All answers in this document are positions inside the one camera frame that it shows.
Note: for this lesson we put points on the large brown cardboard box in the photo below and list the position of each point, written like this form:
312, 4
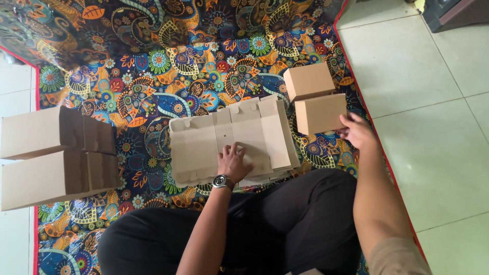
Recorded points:
34, 131
36, 179

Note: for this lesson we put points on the colourful paisley floor mat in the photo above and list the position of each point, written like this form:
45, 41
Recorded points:
172, 57

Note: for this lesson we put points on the silver wristwatch with dark dial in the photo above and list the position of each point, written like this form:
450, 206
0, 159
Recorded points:
223, 181

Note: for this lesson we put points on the stack of flat cardboard sheets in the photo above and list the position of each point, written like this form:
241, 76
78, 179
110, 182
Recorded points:
198, 149

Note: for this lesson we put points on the person's left hand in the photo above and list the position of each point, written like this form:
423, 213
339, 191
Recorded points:
233, 166

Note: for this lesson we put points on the person's right hand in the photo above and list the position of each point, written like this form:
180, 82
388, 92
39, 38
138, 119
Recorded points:
358, 133

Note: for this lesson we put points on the small brown cardboard box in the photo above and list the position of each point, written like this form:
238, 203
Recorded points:
308, 81
320, 113

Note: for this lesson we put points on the dark cabinet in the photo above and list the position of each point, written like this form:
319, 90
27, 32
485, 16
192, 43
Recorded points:
456, 13

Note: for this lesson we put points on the person's right fingers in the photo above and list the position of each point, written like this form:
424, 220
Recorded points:
347, 125

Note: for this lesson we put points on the beige shirt sleeve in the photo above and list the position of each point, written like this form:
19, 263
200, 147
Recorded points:
399, 258

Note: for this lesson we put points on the black trousers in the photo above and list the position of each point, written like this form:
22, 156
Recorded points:
298, 221

